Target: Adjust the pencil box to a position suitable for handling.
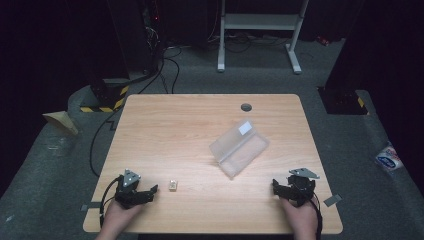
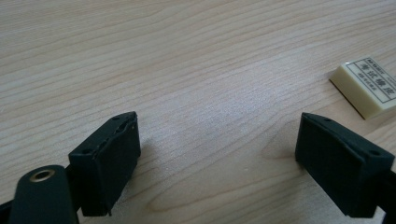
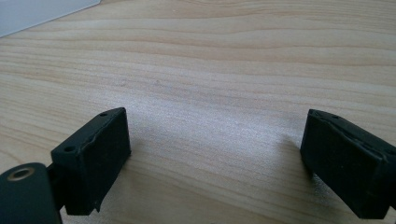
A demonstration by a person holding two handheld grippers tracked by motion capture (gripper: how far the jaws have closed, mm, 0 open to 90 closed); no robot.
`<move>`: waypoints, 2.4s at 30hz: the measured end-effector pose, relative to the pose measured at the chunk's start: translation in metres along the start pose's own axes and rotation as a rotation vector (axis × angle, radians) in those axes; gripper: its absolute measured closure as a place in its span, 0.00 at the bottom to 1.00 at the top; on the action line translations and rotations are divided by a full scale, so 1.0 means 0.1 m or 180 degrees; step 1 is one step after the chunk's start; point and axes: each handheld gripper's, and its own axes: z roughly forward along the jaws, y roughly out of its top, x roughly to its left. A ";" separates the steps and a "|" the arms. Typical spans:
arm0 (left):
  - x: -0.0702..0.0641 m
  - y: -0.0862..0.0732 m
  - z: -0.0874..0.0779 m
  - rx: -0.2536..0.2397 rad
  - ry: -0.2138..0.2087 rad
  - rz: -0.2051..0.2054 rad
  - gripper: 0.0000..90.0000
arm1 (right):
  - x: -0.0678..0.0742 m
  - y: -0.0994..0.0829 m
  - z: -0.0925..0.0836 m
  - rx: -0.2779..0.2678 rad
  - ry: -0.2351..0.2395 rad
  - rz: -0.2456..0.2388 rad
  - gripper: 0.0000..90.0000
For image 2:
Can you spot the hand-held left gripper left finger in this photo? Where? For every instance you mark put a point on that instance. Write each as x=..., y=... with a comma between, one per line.
x=106, y=161

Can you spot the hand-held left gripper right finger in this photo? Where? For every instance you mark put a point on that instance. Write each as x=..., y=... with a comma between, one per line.
x=336, y=161

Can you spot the cream rectangular eraser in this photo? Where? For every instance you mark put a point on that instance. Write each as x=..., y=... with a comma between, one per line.
x=367, y=85

